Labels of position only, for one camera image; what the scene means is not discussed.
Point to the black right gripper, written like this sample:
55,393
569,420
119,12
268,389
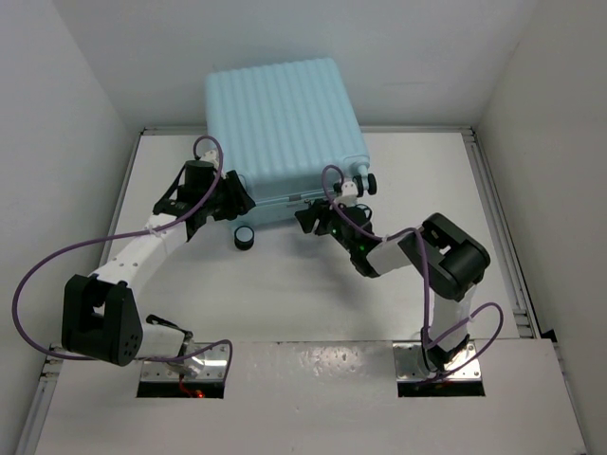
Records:
321,209

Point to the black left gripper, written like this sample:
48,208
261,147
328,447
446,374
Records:
241,201

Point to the light blue suitcase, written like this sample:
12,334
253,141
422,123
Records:
288,130

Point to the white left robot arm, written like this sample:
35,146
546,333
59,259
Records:
100,317

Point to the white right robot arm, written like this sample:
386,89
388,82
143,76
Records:
450,262

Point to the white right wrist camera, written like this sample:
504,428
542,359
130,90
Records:
346,193

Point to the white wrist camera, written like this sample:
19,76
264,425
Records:
346,193
213,157

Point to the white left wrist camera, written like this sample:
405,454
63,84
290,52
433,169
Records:
213,157

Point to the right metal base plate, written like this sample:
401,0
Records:
411,365

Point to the metal base plate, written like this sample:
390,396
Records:
209,366
411,365

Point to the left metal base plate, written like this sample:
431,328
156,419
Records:
209,366

